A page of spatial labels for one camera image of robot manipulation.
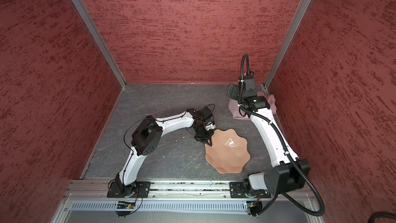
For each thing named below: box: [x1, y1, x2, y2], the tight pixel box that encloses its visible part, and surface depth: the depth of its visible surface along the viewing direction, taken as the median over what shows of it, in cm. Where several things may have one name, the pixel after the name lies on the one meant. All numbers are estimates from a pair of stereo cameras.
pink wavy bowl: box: [205, 128, 251, 174], surface depth 87 cm
